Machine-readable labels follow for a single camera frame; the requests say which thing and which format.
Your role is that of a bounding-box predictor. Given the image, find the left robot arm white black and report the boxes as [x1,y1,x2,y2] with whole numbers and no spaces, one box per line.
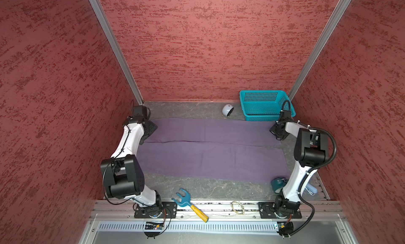
[100,113,164,218]

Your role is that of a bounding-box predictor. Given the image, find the purple trousers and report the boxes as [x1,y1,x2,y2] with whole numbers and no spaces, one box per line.
[137,118,290,183]

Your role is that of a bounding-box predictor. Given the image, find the blue fork tool yellow handle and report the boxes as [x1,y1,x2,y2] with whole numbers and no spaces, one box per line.
[172,188,209,223]

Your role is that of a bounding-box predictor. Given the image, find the white round mug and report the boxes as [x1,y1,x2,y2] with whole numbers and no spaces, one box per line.
[221,104,234,118]

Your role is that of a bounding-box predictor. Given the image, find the small blue white stapler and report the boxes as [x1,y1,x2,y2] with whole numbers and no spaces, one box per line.
[305,184,318,196]

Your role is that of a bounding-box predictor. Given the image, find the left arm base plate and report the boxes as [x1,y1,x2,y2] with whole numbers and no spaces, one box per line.
[134,201,178,219]

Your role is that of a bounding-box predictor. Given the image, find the left aluminium corner post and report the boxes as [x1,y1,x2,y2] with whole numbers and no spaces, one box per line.
[89,0,144,106]

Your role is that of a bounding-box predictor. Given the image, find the right aluminium corner post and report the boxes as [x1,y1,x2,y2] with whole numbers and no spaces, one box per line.
[289,0,352,100]

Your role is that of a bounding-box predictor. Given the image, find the aluminium corner post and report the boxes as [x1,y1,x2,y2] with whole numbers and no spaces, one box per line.
[89,0,144,106]
[289,0,352,100]

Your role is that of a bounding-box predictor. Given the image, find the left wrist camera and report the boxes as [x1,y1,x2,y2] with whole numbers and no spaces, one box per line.
[131,106,150,119]

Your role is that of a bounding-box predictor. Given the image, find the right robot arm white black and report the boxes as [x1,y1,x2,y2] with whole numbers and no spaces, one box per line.
[270,120,329,218]

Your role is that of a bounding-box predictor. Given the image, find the teal plastic basket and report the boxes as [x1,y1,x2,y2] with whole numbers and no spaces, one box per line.
[239,90,296,121]

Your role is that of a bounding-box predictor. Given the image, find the white slotted cable duct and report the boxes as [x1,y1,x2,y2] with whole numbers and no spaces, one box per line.
[97,221,278,235]

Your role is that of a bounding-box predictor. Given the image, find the black corrugated cable conduit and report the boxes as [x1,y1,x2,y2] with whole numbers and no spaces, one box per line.
[279,100,338,238]

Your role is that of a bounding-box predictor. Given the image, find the aluminium frame rail front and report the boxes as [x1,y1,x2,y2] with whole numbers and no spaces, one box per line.
[90,200,348,223]

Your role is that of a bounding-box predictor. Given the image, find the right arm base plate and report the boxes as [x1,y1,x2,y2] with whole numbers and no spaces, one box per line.
[257,202,302,220]

